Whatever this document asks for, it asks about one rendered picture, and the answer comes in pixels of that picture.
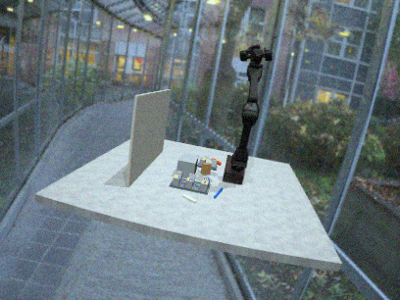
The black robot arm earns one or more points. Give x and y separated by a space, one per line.
239 159

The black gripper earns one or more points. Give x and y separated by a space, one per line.
244 55

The grey flat panel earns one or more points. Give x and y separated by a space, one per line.
148 127

